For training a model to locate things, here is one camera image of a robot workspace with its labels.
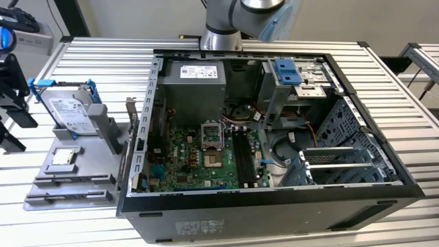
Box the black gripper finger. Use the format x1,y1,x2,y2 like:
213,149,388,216
0,101,38,130
0,123,28,155

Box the hard disk in blue carrier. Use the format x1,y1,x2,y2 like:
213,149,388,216
26,78,102,141

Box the silver CPU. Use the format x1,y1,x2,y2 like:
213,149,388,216
49,148,78,165

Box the grey parts rack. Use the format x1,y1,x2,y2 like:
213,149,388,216
22,104,137,211

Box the grey power supply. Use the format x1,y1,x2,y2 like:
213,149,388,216
157,59,226,129

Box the green motherboard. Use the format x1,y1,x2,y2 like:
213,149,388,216
145,123,274,192

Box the metal socket cover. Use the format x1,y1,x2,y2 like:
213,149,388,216
200,120,224,151

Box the CPU socket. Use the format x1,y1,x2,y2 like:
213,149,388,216
202,149,225,169

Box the blue expansion slot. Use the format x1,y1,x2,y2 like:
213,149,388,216
173,184,228,191

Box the round black speaker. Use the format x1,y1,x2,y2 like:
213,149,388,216
228,103,254,120

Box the black plastic fan shroud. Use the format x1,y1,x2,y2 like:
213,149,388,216
225,60,260,105

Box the grey metal drive cage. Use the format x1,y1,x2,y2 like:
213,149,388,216
254,58,344,129

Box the black open PC case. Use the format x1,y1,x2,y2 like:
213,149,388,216
114,48,425,244

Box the blue plastic disk carrier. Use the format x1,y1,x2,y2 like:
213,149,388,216
273,58,301,85

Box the perforated grey disk bay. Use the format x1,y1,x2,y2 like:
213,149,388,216
278,146,394,187

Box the metal slat side table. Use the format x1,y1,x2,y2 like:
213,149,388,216
398,42,439,85

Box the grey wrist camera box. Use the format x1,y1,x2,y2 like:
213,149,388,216
14,22,54,56

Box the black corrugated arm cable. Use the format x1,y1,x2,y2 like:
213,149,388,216
0,7,38,34

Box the black frame post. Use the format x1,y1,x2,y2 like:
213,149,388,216
58,0,92,38

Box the thin wire locking lever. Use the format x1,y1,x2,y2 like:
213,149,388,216
220,121,228,150

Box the yellow white power wire bundle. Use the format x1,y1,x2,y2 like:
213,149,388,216
221,101,272,124

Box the black cable loop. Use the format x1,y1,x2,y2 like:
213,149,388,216
269,135,298,169

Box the orange yellow disk power wires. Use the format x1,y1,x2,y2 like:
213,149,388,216
280,110,320,149

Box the black table bracket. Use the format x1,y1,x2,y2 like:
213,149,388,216
376,56,413,76

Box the thin hanging cable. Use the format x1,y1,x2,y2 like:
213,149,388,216
412,69,434,102

